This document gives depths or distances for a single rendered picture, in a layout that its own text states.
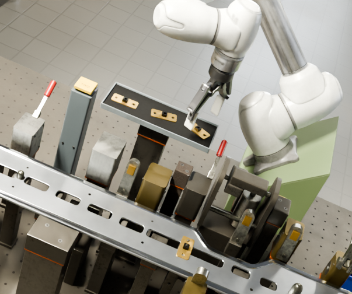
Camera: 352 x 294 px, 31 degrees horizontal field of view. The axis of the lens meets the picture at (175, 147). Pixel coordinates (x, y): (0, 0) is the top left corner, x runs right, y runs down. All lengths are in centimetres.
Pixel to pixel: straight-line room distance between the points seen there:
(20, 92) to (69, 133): 61
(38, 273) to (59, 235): 15
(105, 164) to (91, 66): 234
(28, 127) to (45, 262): 44
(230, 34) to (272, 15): 58
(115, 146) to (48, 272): 42
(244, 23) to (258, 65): 312
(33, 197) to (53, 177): 11
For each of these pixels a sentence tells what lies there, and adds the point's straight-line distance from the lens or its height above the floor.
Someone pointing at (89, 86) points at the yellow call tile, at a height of 116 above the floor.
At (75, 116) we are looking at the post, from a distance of 213.
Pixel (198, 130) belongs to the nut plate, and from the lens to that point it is 203.
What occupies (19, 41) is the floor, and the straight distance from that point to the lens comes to 432.
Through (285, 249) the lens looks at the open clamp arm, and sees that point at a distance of 202.
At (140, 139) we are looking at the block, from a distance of 208.
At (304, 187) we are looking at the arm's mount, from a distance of 236.
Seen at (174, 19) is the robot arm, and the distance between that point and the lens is 174.
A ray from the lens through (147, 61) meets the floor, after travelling 445.
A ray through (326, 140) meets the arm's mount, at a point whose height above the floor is 104.
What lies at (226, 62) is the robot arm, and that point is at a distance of 185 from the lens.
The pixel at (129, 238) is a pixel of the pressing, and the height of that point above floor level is 100.
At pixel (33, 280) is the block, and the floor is 85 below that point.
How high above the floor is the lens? 238
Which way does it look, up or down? 39 degrees down
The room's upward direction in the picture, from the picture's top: 22 degrees clockwise
